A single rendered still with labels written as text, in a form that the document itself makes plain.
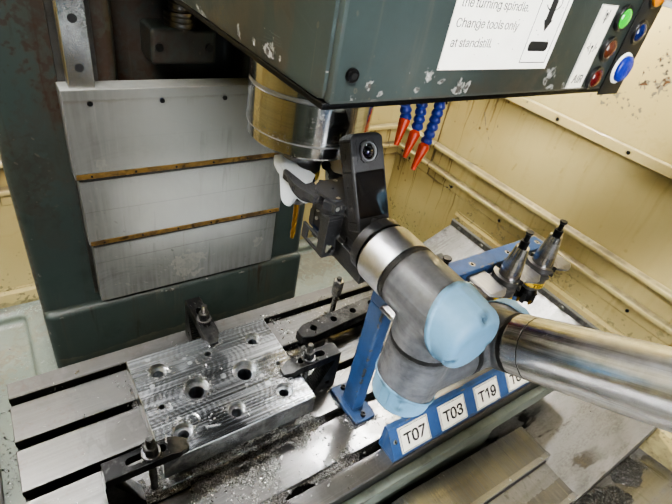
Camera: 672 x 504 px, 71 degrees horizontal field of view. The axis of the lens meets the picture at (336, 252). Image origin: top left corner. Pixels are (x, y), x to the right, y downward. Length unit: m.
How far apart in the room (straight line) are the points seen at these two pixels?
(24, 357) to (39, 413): 0.56
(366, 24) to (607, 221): 1.23
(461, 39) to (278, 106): 0.22
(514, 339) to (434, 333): 0.14
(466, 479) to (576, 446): 0.37
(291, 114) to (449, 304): 0.27
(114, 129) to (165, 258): 0.36
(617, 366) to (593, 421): 1.00
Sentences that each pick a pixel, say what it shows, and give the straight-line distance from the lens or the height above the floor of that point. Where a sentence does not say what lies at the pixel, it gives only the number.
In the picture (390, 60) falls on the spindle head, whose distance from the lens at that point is 0.40.
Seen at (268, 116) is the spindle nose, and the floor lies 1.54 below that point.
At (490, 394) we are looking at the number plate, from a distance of 1.16.
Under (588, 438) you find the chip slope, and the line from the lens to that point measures 1.49.
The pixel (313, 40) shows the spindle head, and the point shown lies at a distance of 0.39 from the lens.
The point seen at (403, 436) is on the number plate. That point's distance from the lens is 1.00.
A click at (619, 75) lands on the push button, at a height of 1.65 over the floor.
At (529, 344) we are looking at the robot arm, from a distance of 0.57.
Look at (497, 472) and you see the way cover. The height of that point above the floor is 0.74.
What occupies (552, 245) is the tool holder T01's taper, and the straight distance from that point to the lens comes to 1.05.
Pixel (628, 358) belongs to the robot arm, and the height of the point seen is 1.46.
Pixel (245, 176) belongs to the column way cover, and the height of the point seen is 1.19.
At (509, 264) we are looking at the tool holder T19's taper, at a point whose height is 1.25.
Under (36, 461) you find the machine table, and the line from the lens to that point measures 1.03.
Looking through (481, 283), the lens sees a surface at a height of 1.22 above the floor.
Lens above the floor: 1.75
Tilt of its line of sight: 36 degrees down
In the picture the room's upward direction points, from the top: 12 degrees clockwise
